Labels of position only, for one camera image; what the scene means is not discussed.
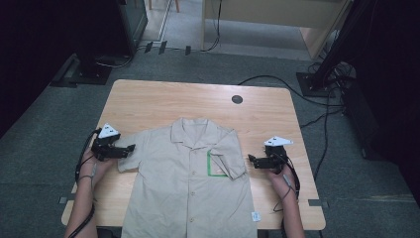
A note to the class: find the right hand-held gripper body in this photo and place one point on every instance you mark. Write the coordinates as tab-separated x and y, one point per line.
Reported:
276	158

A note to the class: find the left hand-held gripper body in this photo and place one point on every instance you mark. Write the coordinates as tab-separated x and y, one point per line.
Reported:
105	150

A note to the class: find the beige short-sleeved shirt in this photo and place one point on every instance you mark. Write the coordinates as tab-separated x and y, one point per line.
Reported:
185	191

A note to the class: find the person's left hand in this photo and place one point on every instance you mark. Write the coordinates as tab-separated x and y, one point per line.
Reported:
90	168

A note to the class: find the person's right hand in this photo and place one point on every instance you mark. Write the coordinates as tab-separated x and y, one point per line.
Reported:
284	183

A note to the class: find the grey tape strip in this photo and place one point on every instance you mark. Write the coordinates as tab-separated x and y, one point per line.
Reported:
315	202
64	200

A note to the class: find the round black table grommet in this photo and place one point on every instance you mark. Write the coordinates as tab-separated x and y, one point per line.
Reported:
237	99

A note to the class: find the black floor stand with base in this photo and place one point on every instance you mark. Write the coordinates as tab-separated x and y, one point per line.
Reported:
89	75

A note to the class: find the dark box on floor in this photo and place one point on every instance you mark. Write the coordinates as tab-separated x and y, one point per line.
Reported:
360	122

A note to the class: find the black floor tape strip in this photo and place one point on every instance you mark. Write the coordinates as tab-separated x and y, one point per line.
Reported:
162	47
148	47
188	50

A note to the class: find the slanted black metal stand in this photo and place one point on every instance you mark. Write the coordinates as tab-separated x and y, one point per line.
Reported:
336	49

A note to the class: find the dark glass cabinet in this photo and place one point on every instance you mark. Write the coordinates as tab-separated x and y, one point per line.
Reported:
135	23

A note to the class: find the beige wooden desk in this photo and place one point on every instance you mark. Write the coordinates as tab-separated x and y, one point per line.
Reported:
264	13

